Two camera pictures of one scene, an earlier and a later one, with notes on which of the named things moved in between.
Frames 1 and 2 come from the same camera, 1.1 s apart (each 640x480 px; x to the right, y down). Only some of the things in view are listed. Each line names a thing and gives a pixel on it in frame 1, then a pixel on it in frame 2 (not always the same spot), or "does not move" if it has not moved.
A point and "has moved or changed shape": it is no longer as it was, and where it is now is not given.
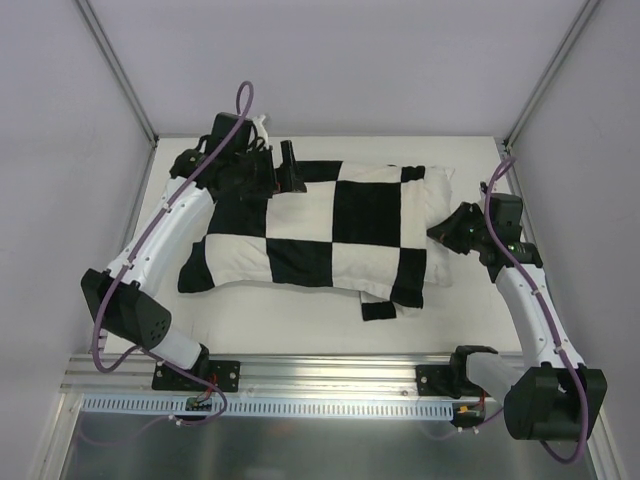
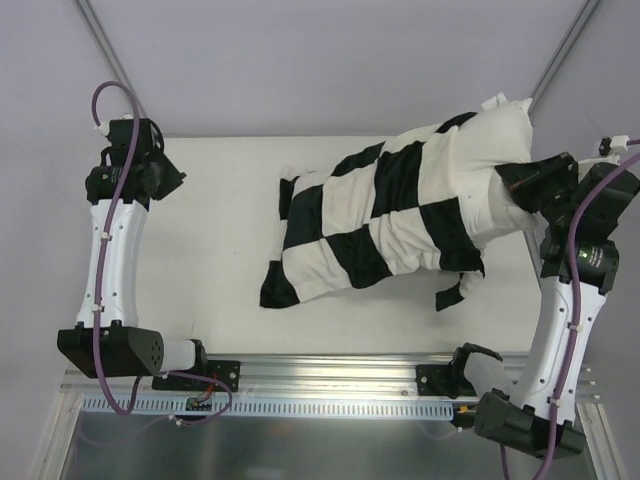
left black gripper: [270, 170] -> [166, 175]
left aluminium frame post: [122, 76] does not move
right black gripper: [463, 228] -> [558, 176]
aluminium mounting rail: [293, 375] does not move
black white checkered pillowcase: [359, 227] has moved or changed shape
